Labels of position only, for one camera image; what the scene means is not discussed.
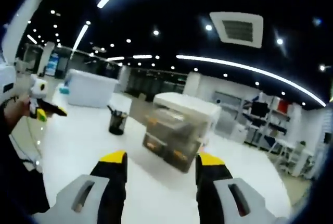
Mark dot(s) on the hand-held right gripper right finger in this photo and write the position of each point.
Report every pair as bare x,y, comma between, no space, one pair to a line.
226,198

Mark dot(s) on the white wall shelving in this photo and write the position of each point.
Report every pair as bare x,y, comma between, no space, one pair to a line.
270,125

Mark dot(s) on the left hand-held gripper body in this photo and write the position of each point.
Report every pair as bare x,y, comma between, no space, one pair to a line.
37,88

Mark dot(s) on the white desk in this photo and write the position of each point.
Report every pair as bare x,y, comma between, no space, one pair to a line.
161,187

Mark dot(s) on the black mesh pen holder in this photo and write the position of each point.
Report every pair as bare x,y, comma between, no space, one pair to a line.
117,126

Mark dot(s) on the person's left hand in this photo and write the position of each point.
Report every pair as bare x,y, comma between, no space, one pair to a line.
18,110

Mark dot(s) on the blue poster stand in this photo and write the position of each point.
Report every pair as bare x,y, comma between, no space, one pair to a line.
53,63

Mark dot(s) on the person in black sleeve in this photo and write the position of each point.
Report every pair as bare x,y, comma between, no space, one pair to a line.
18,169

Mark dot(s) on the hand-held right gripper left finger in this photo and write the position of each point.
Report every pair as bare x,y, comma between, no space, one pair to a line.
86,198

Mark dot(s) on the ceiling air vent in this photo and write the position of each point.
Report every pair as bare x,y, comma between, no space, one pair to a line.
236,30

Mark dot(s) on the red box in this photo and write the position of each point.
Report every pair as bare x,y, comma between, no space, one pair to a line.
283,105

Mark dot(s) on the white storage bin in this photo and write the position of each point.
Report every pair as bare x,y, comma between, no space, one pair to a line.
91,91

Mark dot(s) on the white brown drawer organizer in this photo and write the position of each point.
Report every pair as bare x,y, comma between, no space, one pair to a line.
169,135

